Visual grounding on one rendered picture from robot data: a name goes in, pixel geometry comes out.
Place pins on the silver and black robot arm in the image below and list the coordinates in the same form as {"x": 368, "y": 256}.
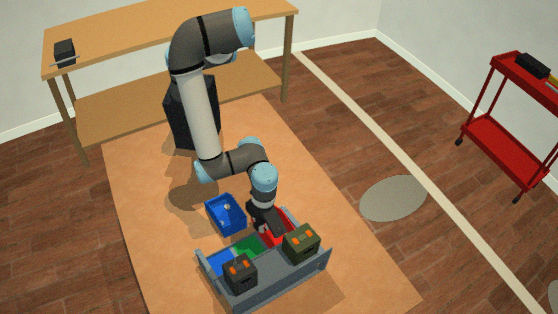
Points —
{"x": 223, "y": 33}

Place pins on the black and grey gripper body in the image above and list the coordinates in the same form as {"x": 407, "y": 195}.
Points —
{"x": 255, "y": 211}

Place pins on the red bin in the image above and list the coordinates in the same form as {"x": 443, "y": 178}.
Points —
{"x": 267, "y": 235}

